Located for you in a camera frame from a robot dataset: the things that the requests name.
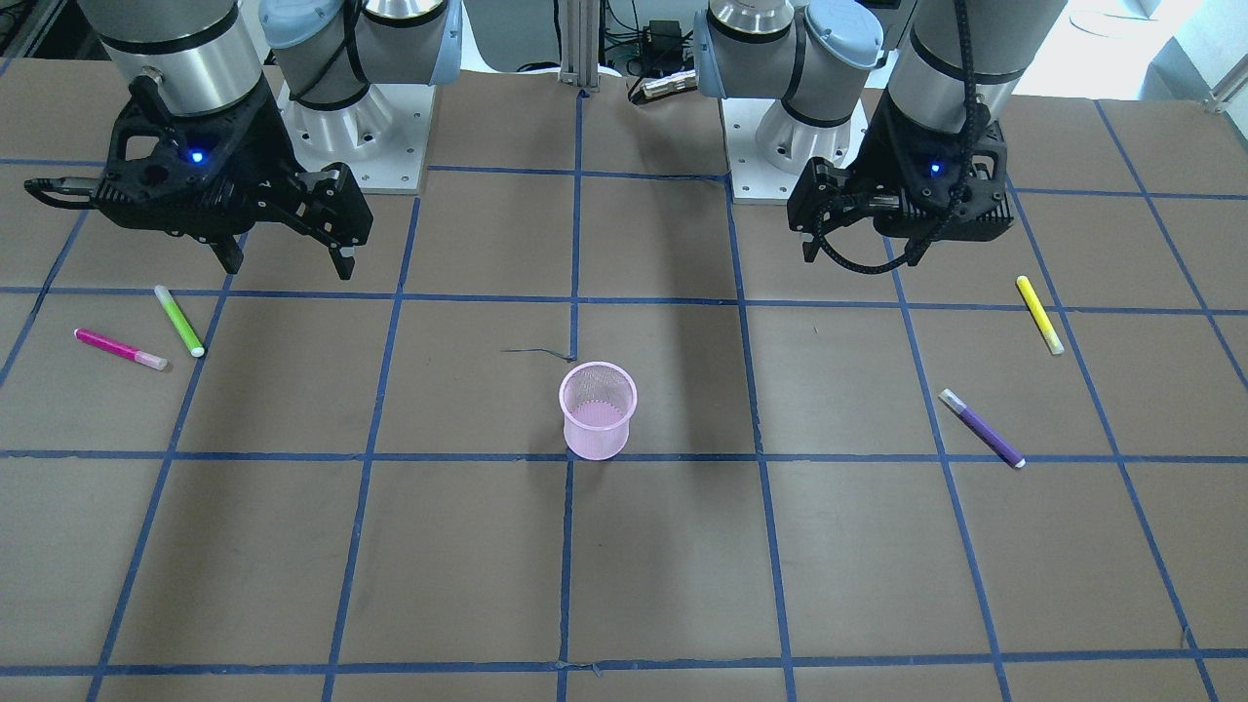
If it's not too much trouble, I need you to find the yellow marker pen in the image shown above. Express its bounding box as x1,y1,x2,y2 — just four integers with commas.
1015,275,1065,356

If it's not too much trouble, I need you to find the black gripper body pink-pen side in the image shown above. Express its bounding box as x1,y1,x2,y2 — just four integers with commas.
22,75,303,241

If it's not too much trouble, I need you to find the pink mesh cup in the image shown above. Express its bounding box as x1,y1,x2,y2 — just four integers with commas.
558,361,639,461

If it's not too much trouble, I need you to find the silver robot arm with pink-pen side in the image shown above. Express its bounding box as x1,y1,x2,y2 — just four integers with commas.
22,1,466,280

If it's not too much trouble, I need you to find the black power adapter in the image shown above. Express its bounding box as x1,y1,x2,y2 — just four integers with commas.
639,19,683,72

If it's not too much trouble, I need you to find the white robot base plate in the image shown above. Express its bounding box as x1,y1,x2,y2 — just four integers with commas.
277,84,437,195
721,97,869,205

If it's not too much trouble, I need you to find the black gripper body purple-pen side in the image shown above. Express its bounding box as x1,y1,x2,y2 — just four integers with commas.
854,92,1011,244

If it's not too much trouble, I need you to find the silver robot arm with purple-pen side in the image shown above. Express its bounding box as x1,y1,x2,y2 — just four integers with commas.
691,1,1066,275

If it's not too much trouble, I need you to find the pink marker pen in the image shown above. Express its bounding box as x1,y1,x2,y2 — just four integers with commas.
74,329,168,371

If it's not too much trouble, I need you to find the green marker pen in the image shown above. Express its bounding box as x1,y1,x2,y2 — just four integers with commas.
154,285,206,358

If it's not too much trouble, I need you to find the aluminium frame post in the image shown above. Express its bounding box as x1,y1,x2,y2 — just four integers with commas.
557,1,605,94

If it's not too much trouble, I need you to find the purple marker pen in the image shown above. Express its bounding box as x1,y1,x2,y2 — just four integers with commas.
938,388,1027,470

